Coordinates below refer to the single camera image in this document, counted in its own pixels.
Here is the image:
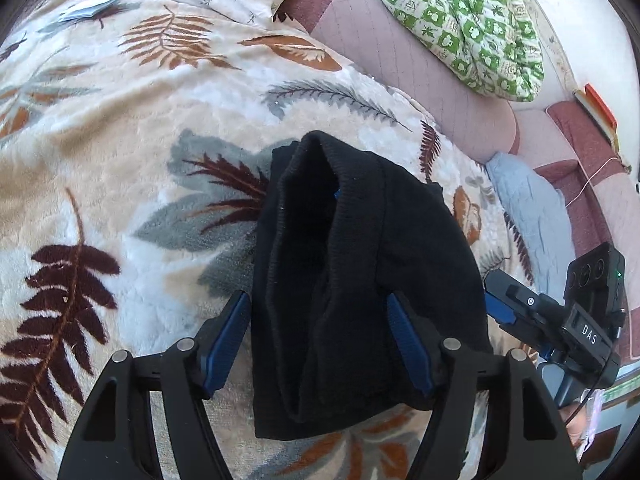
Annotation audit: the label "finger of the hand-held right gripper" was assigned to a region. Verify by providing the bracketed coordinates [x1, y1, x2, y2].
[482, 269, 563, 347]

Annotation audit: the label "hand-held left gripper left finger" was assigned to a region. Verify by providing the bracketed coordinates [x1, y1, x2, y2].
[57, 290, 252, 480]

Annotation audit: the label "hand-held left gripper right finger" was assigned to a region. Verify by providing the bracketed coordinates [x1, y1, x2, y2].
[386, 291, 583, 480]

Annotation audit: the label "black pants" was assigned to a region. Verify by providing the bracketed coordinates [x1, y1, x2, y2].
[251, 130, 493, 442]

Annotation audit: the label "person's right hand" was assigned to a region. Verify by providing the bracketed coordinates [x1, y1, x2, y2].
[559, 400, 588, 448]

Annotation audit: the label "light blue cloth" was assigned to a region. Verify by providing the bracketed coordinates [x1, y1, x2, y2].
[485, 151, 581, 306]

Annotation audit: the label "pink patchwork quilt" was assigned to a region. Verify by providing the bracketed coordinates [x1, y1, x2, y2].
[510, 100, 631, 281]

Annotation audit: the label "leaf-print fleece blanket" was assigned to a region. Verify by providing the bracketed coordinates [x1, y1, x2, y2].
[0, 0, 538, 480]

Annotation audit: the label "red book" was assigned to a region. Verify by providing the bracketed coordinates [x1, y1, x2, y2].
[572, 83, 619, 151]

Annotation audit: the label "pink bolster cushion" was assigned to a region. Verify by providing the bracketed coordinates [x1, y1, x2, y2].
[272, 0, 518, 163]

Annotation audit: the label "green patterned cloth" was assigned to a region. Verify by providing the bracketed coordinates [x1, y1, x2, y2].
[360, 0, 545, 103]

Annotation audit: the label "white paper booklet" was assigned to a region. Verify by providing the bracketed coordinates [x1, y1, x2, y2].
[57, 0, 120, 23]

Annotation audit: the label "thin white cable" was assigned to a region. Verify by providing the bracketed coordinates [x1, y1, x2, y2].
[565, 152, 623, 208]

